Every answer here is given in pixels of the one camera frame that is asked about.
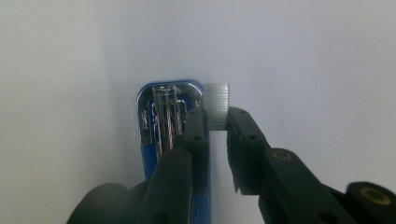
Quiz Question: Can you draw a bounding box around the silver staple strip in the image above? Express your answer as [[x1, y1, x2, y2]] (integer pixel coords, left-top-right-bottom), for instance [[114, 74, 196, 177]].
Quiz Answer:
[[204, 83, 231, 132]]

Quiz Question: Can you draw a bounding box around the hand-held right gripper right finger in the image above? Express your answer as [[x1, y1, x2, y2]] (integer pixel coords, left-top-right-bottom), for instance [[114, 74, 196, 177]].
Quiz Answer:
[[226, 106, 359, 224]]

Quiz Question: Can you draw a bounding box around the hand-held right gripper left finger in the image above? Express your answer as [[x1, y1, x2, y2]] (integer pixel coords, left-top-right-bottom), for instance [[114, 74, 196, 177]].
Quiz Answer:
[[135, 106, 211, 224]]

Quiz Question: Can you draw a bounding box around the blue-framed glossy object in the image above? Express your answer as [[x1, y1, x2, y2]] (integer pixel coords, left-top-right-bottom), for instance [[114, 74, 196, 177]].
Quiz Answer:
[[135, 79, 212, 224]]

